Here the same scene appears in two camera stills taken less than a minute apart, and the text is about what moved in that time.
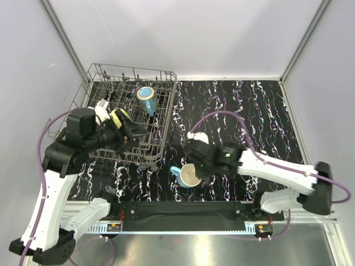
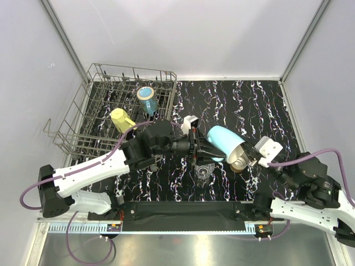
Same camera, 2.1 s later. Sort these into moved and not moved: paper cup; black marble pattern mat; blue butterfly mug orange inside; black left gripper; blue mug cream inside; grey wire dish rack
Moved: blue mug cream inside; black left gripper
Not moved: paper cup; black marble pattern mat; grey wire dish rack; blue butterfly mug orange inside
